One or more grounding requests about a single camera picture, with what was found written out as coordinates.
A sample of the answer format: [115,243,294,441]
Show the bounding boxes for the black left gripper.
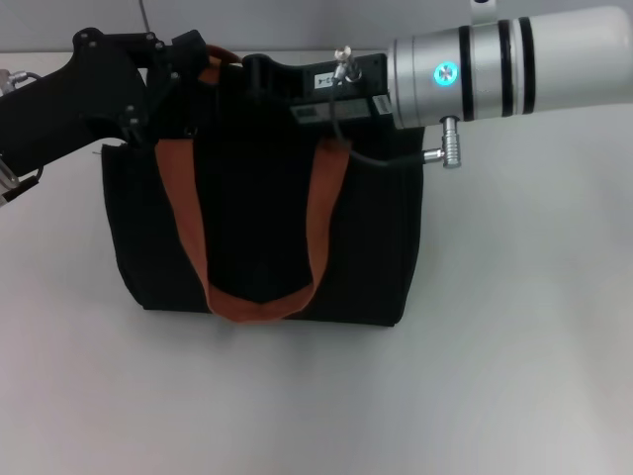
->
[0,29,210,174]

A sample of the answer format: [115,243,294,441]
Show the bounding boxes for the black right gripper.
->
[241,51,397,133]

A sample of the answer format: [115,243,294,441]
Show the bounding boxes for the black bag with orange handles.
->
[101,44,426,328]

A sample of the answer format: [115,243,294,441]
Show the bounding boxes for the left gripper cable with connector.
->
[0,68,46,98]

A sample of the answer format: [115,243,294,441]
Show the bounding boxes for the gripper cable with connector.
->
[328,45,462,170]
[0,68,46,98]

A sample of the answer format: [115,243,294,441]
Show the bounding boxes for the right gripper cable with connector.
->
[328,45,462,170]

